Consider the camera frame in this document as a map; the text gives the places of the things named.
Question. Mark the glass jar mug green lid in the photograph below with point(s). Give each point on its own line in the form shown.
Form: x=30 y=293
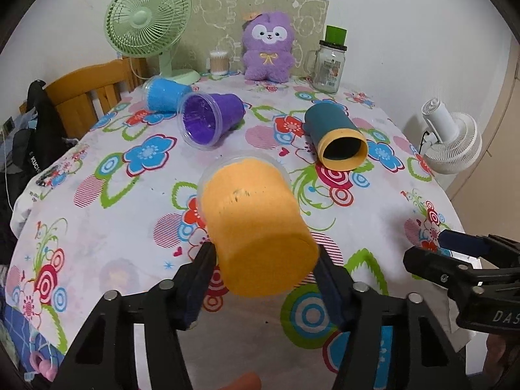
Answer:
x=330 y=65

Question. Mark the patterned beige board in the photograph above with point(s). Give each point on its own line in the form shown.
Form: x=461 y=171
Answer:
x=215 y=20

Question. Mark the purple plush toy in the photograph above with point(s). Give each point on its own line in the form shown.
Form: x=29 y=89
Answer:
x=268 y=48

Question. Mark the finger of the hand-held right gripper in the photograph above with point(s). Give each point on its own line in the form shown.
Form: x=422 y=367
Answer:
x=434 y=266
x=463 y=243

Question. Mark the pink plastic toy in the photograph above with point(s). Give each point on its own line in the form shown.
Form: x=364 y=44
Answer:
x=42 y=365

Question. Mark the cotton swab container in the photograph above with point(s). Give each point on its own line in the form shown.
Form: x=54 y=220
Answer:
x=219 y=64

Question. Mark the white fan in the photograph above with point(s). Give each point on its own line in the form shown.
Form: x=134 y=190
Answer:
x=451 y=138

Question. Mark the wooden chair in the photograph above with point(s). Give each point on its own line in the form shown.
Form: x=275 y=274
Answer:
x=87 y=91

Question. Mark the blue cup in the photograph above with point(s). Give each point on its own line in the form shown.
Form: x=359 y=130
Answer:
x=164 y=96

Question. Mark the black jacket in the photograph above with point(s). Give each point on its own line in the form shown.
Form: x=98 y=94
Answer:
x=38 y=134

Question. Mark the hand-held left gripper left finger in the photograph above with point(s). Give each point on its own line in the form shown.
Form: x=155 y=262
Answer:
x=194 y=288

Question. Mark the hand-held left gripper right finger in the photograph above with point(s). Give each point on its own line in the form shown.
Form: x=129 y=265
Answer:
x=331 y=288

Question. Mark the orange cup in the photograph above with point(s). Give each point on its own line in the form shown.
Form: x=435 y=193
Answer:
x=254 y=231

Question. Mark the green desk fan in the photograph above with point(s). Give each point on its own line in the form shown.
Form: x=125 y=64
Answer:
x=148 y=24

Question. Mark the floral tablecloth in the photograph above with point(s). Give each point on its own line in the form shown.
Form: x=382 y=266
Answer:
x=122 y=211

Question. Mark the teal cup with yellow rim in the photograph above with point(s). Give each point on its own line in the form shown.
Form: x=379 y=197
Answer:
x=333 y=134

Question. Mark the blue checked cloth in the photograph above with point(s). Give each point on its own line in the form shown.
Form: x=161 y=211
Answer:
x=24 y=341

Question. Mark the person's right hand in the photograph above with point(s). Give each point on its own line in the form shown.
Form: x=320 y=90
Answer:
x=499 y=355

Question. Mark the purple cup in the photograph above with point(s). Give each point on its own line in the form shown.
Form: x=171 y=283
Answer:
x=211 y=118

